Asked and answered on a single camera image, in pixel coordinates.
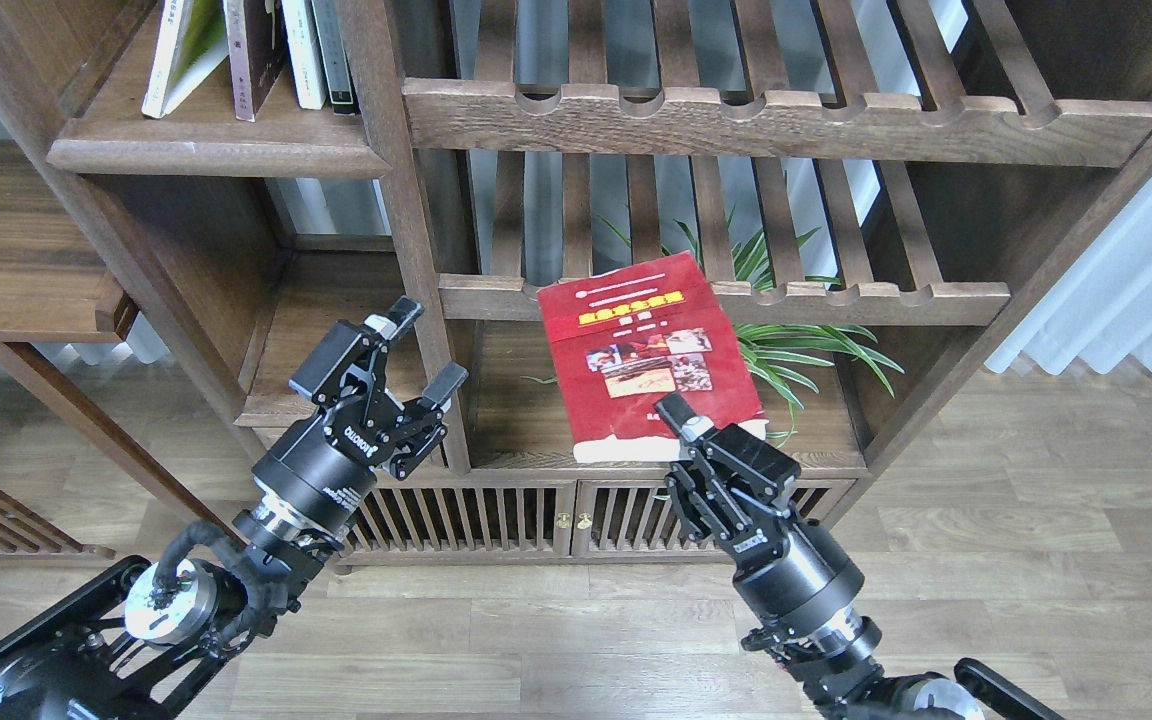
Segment dark brown book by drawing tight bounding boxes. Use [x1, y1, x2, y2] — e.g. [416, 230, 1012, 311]
[223, 0, 287, 122]

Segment dark upright book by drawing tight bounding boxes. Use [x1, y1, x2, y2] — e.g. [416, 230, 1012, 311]
[311, 0, 358, 115]

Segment dark wooden bookshelf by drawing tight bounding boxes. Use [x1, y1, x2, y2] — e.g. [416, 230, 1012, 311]
[0, 1, 1152, 521]

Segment red book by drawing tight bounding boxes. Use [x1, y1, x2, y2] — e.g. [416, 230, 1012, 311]
[537, 251, 770, 467]

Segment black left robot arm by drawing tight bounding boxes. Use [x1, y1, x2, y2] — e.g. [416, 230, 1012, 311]
[0, 297, 467, 719]

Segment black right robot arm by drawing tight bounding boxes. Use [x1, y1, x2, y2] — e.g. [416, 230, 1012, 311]
[655, 393, 1055, 719]

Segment green spider plant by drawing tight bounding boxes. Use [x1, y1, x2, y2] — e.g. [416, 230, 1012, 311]
[528, 205, 905, 446]

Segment white curtain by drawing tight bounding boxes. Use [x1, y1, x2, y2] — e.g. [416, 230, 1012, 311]
[986, 177, 1152, 376]

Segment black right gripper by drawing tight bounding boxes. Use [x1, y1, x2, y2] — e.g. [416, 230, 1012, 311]
[655, 392, 881, 661]

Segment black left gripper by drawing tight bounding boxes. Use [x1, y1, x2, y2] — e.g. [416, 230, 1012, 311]
[252, 296, 468, 536]

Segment brass cabinet door knobs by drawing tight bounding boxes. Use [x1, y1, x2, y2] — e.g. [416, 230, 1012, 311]
[554, 511, 593, 530]

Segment yellow green book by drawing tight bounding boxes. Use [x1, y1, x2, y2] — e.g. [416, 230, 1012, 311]
[141, 1, 228, 119]

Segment white upright book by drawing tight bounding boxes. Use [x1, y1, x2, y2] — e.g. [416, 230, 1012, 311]
[280, 0, 328, 111]

